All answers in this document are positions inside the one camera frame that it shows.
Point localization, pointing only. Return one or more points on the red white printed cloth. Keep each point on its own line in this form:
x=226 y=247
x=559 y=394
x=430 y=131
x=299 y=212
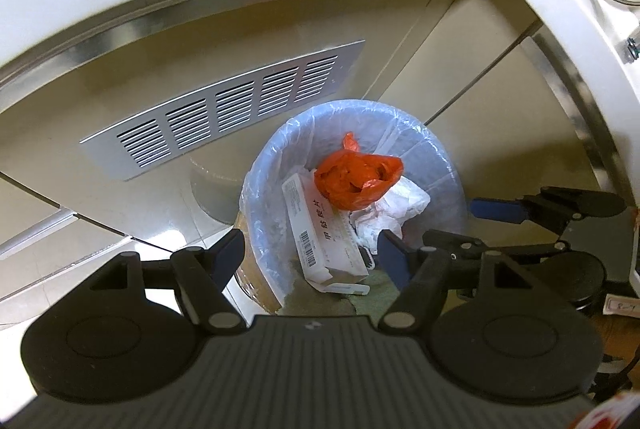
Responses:
x=607 y=414

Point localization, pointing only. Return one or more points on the white paper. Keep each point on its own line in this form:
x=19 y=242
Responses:
x=375 y=229

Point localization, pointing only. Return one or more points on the trash bin with blue liner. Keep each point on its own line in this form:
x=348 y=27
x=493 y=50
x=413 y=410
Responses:
x=430 y=149

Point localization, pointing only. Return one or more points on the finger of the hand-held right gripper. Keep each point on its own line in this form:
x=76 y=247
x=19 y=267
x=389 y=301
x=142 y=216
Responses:
x=530 y=250
x=497 y=209

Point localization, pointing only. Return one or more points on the metal cabinet vent grille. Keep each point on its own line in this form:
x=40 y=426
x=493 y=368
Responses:
x=225 y=109

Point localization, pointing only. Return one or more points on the white medicine box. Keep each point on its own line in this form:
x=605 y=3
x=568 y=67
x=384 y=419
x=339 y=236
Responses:
x=320 y=229

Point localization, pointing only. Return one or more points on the white plastic bag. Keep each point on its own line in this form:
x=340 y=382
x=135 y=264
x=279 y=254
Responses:
x=410 y=196

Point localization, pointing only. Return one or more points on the orange plastic bag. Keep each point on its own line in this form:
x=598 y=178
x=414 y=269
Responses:
x=355 y=179

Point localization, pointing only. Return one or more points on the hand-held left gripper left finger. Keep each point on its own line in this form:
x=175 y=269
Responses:
x=232 y=256

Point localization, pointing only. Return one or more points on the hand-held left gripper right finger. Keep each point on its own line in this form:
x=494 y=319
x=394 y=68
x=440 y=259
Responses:
x=395 y=259

